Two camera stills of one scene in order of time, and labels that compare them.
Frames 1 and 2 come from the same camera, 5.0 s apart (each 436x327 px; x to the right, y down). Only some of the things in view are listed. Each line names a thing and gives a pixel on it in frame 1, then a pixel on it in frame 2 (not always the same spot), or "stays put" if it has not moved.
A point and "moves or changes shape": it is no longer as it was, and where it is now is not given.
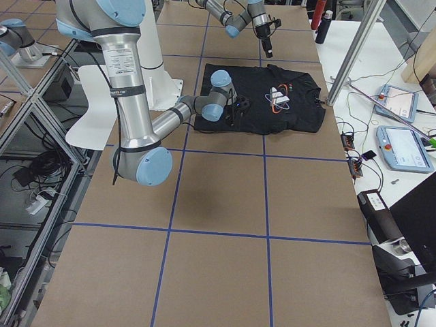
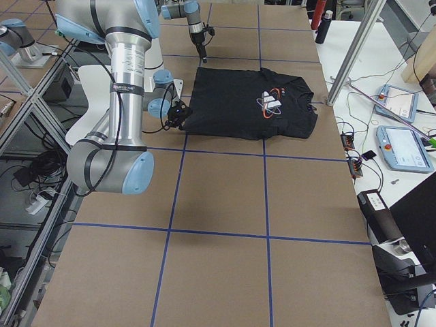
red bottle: x=319 y=8 stays put
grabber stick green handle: x=432 y=140 stays put
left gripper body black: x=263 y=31 -> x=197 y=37
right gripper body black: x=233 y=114 -> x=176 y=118
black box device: x=381 y=224 stays put
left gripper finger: x=267 y=47 -> x=201 y=50
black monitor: x=415 y=216 stays put
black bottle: x=323 y=29 stays put
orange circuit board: x=355 y=164 stays put
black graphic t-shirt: x=281 y=101 moves or changes shape
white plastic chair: x=95 y=129 stays put
